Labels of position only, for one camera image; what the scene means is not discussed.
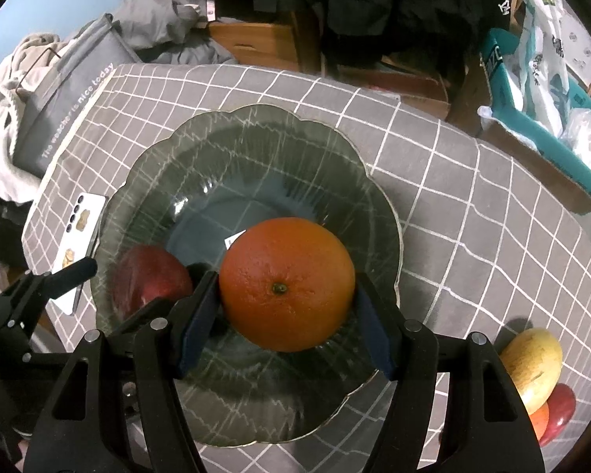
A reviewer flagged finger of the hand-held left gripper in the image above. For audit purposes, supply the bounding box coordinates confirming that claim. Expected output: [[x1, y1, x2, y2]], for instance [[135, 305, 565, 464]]
[[42, 256, 99, 301]]

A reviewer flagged white smartphone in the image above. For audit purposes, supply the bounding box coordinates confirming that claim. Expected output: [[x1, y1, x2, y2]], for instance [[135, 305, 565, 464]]
[[53, 192, 108, 316]]

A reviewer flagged dark hanging clothing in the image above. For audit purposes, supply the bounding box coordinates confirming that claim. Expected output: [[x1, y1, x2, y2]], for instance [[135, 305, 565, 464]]
[[246, 0, 518, 94]]

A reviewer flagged teal cardboard box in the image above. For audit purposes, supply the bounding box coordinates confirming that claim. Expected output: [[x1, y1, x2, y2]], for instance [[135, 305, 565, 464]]
[[475, 27, 591, 215]]

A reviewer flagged grey tote bag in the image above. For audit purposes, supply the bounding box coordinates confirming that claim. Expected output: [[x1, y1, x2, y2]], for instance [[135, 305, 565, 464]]
[[12, 14, 143, 178]]

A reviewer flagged clear plastic bag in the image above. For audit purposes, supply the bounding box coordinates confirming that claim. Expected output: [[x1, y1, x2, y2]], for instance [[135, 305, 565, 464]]
[[561, 108, 591, 193]]

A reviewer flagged yellow red mango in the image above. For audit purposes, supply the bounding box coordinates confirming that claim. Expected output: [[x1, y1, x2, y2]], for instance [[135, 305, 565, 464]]
[[500, 328, 563, 415]]

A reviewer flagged dark glass scalloped bowl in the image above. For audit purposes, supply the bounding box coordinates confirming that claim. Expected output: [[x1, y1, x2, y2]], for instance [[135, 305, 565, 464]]
[[89, 103, 403, 449]]

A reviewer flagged grey jacket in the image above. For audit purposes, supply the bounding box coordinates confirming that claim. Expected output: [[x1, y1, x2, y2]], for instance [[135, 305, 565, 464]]
[[111, 0, 240, 66]]

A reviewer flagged large red apple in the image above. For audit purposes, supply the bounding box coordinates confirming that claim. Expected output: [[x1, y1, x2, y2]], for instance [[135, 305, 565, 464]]
[[539, 383, 577, 447]]

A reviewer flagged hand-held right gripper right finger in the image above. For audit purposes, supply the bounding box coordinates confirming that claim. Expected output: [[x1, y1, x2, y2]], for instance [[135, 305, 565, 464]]
[[355, 273, 546, 473]]

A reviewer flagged beige cloth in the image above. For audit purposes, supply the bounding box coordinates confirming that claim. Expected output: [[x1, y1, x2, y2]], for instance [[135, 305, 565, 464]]
[[0, 34, 70, 203]]

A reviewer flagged white printed plastic bag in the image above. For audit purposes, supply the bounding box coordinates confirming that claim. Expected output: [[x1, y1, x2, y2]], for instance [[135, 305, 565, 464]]
[[497, 0, 591, 129]]

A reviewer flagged large orange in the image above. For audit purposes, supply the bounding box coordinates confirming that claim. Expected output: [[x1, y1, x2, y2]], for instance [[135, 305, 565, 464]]
[[219, 218, 356, 353]]

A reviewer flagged wooden drawer unit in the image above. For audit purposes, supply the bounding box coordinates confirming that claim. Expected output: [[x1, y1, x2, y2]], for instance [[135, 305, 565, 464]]
[[208, 12, 321, 72]]

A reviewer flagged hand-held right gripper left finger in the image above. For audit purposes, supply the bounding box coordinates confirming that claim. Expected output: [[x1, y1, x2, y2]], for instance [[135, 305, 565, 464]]
[[24, 268, 222, 473]]

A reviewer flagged grey checked tablecloth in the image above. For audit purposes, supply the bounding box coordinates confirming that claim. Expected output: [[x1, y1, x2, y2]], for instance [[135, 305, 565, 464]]
[[22, 63, 591, 473]]

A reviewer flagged small orange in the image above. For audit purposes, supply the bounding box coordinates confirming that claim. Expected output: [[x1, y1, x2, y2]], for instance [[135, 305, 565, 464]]
[[528, 401, 551, 441]]

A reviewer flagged small red apple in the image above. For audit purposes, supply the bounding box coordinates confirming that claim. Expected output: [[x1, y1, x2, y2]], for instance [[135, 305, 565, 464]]
[[111, 245, 194, 321]]

